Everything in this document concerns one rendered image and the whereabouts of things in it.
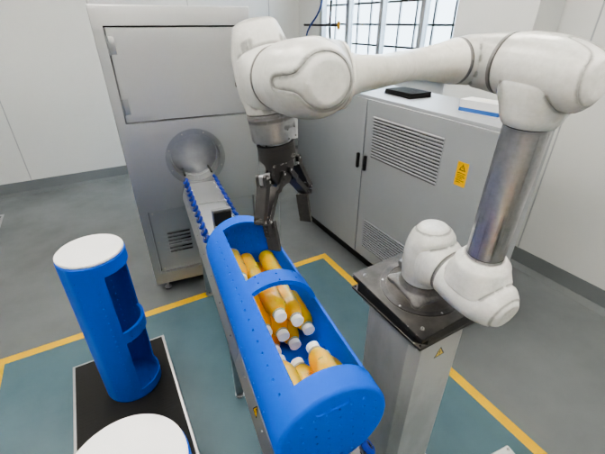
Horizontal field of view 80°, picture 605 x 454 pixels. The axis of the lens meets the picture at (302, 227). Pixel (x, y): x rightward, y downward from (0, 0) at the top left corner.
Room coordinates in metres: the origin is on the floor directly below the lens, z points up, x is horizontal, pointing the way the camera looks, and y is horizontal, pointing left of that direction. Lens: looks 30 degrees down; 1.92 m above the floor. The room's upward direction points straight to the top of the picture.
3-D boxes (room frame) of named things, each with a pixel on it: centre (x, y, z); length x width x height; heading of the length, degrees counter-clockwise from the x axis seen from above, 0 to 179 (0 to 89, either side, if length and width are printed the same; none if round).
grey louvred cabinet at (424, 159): (2.88, -0.69, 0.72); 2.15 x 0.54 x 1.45; 30
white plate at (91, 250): (1.34, 0.95, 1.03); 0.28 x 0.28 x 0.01
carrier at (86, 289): (1.34, 0.95, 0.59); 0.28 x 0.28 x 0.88
